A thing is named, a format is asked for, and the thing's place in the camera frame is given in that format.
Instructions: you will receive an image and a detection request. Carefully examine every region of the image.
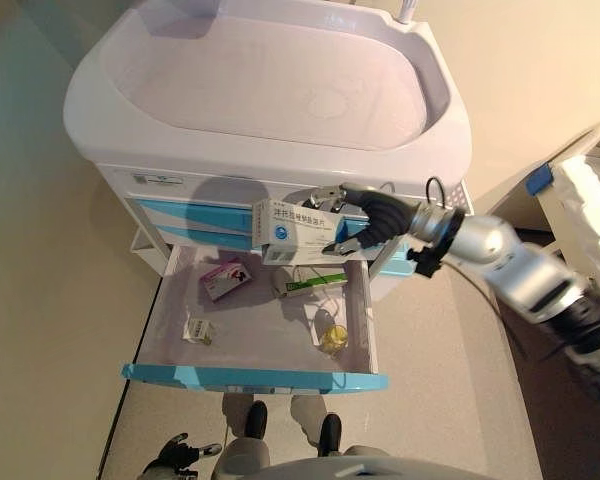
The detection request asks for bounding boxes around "white blue medicine box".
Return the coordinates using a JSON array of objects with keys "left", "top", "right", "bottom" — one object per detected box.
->
[{"left": 249, "top": 197, "right": 350, "bottom": 266}]

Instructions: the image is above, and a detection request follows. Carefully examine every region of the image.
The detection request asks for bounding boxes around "yellow cap small bottle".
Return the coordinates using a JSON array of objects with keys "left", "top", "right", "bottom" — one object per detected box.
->
[{"left": 312, "top": 309, "right": 352, "bottom": 357}]

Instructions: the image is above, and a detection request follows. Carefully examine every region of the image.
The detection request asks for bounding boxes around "blue bed clip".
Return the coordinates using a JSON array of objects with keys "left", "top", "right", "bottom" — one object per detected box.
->
[{"left": 525, "top": 164, "right": 555, "bottom": 197}]

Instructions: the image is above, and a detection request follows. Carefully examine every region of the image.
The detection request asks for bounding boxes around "white bin blue lid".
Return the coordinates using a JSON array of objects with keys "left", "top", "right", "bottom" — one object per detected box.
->
[{"left": 369, "top": 233, "right": 417, "bottom": 301}]

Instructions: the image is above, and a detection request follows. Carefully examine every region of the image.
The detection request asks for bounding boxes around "white perforated side basket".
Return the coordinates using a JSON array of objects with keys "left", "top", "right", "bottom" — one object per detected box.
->
[{"left": 442, "top": 178, "right": 470, "bottom": 217}]

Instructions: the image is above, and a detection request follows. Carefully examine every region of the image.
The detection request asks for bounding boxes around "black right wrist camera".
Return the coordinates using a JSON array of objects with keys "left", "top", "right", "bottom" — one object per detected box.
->
[{"left": 406, "top": 244, "right": 445, "bottom": 279}]

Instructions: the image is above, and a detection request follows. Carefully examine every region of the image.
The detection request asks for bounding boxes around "purple medicine box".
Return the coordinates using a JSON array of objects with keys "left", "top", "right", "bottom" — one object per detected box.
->
[{"left": 202, "top": 257, "right": 254, "bottom": 302}]

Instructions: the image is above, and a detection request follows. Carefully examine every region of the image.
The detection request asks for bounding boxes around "white blue medical cart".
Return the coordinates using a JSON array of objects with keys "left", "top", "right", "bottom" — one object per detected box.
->
[{"left": 62, "top": 0, "right": 476, "bottom": 396}]

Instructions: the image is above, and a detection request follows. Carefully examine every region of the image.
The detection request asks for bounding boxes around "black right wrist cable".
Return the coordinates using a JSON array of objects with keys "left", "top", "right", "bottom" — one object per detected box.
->
[{"left": 425, "top": 176, "right": 449, "bottom": 211}]

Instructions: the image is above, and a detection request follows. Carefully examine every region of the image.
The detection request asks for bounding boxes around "silver robot torso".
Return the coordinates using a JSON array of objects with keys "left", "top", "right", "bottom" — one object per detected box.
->
[{"left": 259, "top": 451, "right": 497, "bottom": 480}]

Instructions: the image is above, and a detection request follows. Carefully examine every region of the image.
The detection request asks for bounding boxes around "white cart pole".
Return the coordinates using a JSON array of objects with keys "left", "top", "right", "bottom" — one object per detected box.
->
[{"left": 392, "top": 0, "right": 422, "bottom": 26}]

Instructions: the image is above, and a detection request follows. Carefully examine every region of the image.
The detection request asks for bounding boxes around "green white medicine box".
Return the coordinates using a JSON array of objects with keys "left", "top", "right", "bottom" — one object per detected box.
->
[{"left": 272, "top": 264, "right": 349, "bottom": 299}]

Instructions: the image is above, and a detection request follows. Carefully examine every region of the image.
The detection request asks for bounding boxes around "white blue cart drawer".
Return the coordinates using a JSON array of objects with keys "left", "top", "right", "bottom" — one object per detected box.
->
[
  {"left": 152, "top": 224, "right": 255, "bottom": 252},
  {"left": 127, "top": 193, "right": 256, "bottom": 232},
  {"left": 120, "top": 244, "right": 390, "bottom": 396}
]

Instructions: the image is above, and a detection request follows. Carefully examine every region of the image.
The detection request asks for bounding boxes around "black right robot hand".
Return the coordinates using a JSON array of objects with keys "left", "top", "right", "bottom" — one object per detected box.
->
[{"left": 307, "top": 182, "right": 424, "bottom": 257}]

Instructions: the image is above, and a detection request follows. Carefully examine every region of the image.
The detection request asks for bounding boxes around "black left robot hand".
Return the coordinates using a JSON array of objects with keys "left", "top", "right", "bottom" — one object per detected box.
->
[{"left": 144, "top": 432, "right": 222, "bottom": 476}]

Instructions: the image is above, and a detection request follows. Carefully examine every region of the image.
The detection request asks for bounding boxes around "silver left robot leg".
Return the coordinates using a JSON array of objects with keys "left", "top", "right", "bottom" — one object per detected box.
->
[{"left": 213, "top": 401, "right": 272, "bottom": 480}]

